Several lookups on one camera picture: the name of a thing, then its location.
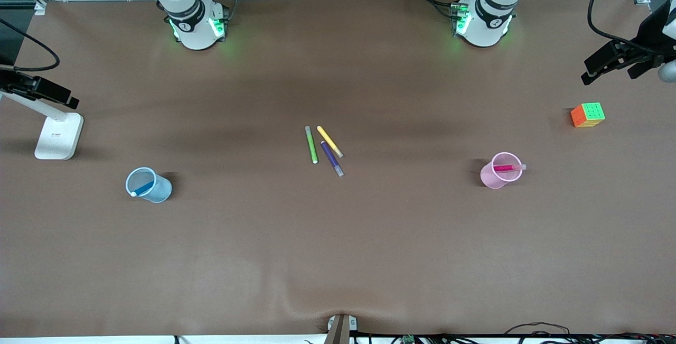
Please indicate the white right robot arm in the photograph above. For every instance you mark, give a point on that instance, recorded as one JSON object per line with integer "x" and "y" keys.
{"x": 195, "y": 21}

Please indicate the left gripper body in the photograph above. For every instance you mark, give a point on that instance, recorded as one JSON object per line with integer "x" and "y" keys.
{"x": 650, "y": 31}

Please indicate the pink marker with clear cap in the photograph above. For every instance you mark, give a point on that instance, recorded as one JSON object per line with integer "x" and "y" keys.
{"x": 507, "y": 167}

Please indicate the yellow marker with clear cap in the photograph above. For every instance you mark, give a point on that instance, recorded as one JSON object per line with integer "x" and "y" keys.
{"x": 329, "y": 140}

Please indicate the purple marker with clear cap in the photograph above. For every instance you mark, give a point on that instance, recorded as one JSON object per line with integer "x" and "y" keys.
{"x": 331, "y": 158}

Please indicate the pink plastic cup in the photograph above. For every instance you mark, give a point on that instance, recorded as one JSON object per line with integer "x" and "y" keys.
{"x": 492, "y": 177}

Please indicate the light blue plastic cup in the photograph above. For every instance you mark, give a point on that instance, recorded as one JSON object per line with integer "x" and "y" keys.
{"x": 158, "y": 192}

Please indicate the green marker with clear cap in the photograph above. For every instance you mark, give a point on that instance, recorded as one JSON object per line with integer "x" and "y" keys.
{"x": 311, "y": 146}

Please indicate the metal table edge bracket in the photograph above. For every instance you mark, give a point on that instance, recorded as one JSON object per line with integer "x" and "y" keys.
{"x": 340, "y": 329}

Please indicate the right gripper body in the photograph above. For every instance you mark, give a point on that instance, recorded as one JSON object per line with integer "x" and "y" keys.
{"x": 11, "y": 83}

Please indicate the blue marker with clear cap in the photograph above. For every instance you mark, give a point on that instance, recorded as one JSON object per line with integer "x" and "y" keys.
{"x": 143, "y": 188}

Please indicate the colourful puzzle cube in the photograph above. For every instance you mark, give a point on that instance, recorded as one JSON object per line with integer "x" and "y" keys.
{"x": 589, "y": 115}

